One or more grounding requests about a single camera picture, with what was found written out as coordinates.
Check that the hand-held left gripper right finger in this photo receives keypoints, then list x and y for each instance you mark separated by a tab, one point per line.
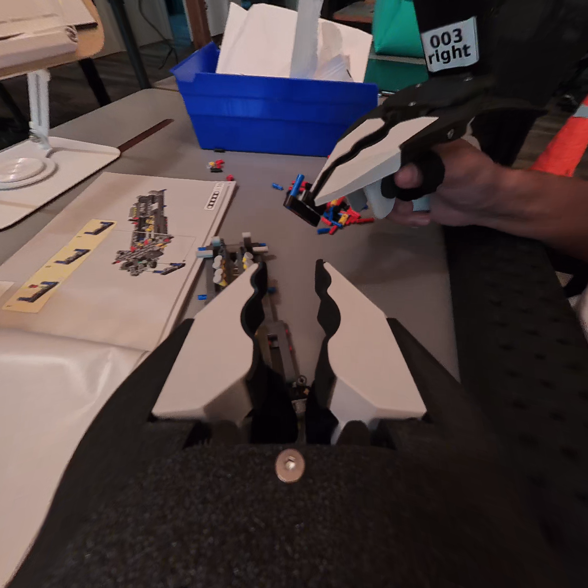
372	363

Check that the crumpled white paper bags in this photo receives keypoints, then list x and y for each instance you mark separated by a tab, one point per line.
257	41

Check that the blue plastic bin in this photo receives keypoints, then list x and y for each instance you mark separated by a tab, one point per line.
275	115

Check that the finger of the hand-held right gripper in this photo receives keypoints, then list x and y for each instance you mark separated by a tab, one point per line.
358	135
367	170

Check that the grey lego chassis assembly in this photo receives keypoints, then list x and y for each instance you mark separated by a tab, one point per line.
275	340

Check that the black lego beam blue pins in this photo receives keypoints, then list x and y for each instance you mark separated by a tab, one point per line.
303	209

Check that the small yellow red pin cluster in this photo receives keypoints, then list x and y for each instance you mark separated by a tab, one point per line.
216	165

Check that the black stand pole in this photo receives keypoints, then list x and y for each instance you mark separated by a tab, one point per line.
128	41

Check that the pile of lego pins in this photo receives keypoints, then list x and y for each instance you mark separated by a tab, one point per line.
342	216

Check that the teal felt bag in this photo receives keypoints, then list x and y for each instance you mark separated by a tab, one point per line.
395	27

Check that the orange traffic cone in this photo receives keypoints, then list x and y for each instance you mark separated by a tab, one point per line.
560	147

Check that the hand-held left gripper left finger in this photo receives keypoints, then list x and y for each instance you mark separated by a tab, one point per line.
211	363

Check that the dark green mat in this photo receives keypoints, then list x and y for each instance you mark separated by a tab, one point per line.
395	73

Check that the lego instruction booklet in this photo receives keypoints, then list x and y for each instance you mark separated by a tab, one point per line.
69	367

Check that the person's right hand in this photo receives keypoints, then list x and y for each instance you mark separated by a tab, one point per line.
464	183

